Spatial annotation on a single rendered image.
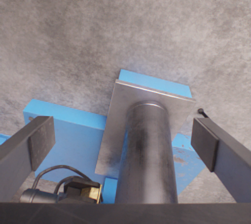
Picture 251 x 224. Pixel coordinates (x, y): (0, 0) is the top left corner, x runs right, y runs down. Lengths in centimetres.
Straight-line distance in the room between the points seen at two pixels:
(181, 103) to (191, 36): 31
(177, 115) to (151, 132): 26
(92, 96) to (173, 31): 58
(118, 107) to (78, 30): 42
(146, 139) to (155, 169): 13
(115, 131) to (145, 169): 48
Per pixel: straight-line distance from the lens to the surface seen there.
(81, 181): 96
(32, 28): 105
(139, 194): 61
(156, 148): 71
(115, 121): 102
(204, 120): 17
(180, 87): 100
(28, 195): 119
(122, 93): 89
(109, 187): 156
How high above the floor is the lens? 85
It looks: 51 degrees down
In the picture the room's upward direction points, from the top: 170 degrees counter-clockwise
